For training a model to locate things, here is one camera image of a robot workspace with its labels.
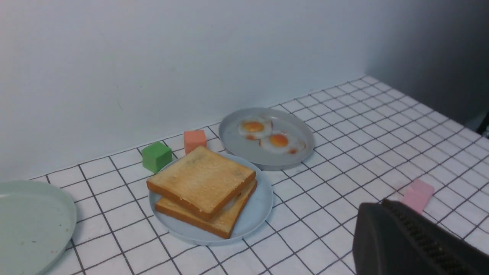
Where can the salmon orange cube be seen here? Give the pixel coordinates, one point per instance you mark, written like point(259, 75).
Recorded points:
point(194, 139)

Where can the toast slice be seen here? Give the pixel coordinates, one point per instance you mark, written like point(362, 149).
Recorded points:
point(202, 182)
point(222, 224)

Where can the green cube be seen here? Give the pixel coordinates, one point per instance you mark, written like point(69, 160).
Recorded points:
point(156, 156)

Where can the light blue plate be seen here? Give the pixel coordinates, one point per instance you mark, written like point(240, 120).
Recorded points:
point(252, 217)

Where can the back fried egg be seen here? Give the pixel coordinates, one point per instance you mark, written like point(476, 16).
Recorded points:
point(255, 128)

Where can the pale green plate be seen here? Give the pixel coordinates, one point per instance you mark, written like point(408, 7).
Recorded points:
point(37, 221)

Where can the checkered white tablecloth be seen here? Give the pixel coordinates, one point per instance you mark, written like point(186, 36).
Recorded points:
point(371, 142)

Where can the front right fried egg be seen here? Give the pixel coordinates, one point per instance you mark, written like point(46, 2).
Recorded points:
point(281, 143)

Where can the fried egg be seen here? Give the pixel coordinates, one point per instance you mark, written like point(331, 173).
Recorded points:
point(281, 143)
point(255, 128)

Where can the pink cube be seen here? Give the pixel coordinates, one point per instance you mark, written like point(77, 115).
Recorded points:
point(418, 195)

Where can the grey plate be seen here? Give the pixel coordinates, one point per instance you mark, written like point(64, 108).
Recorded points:
point(251, 151)

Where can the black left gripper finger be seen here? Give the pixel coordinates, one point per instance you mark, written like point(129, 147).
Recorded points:
point(392, 239)

